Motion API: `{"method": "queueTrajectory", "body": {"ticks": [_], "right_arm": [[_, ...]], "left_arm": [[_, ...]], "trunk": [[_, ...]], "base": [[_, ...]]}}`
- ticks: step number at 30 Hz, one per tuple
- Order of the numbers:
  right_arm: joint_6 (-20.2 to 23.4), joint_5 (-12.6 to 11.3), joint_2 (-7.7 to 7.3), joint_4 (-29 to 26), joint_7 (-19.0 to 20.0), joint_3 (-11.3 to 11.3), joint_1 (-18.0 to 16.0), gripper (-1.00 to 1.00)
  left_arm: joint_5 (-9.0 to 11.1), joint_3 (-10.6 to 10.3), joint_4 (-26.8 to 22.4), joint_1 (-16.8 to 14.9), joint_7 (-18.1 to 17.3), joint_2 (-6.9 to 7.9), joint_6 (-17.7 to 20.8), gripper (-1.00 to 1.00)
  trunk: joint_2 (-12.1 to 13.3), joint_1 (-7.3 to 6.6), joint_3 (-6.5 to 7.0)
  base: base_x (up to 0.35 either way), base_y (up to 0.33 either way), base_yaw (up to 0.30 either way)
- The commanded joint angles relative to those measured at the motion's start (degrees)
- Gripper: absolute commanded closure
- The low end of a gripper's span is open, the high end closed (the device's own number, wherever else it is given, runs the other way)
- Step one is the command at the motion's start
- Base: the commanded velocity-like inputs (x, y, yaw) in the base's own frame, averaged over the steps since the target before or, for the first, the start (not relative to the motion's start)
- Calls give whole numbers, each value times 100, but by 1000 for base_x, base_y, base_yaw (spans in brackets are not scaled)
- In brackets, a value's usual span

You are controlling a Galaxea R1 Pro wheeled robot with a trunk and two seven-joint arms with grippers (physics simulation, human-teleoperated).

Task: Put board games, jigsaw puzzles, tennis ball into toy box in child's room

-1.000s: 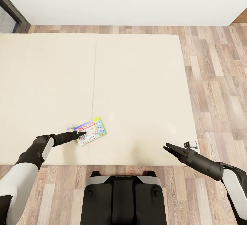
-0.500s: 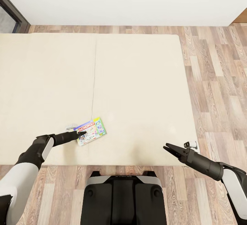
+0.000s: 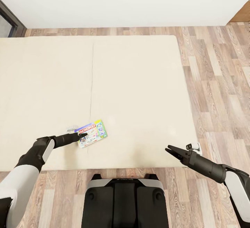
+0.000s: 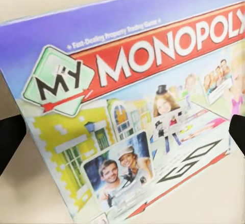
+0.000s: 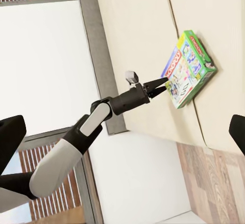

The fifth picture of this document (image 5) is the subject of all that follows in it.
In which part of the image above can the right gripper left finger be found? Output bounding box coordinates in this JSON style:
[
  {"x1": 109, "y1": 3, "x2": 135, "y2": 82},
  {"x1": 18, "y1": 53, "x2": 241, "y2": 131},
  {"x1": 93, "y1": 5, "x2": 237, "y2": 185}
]
[{"x1": 0, "y1": 115, "x2": 27, "y2": 175}]

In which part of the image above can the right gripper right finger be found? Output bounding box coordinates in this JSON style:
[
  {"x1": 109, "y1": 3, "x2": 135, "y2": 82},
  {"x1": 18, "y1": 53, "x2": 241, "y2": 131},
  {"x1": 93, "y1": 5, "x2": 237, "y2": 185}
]
[{"x1": 229, "y1": 114, "x2": 245, "y2": 155}]

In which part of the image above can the board game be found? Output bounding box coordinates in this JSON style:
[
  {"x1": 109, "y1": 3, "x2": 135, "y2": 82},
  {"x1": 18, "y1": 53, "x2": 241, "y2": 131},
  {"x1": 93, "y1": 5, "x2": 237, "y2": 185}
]
[{"x1": 161, "y1": 30, "x2": 216, "y2": 109}]

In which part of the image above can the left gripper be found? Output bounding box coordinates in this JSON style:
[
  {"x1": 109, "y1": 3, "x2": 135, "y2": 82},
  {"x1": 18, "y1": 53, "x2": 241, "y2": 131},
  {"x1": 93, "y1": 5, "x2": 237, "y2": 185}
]
[{"x1": 120, "y1": 77, "x2": 168, "y2": 111}]

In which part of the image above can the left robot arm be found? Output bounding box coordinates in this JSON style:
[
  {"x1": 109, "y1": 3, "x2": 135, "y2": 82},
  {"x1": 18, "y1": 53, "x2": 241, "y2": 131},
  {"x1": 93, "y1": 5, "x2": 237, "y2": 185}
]
[{"x1": 0, "y1": 70, "x2": 168, "y2": 213}]

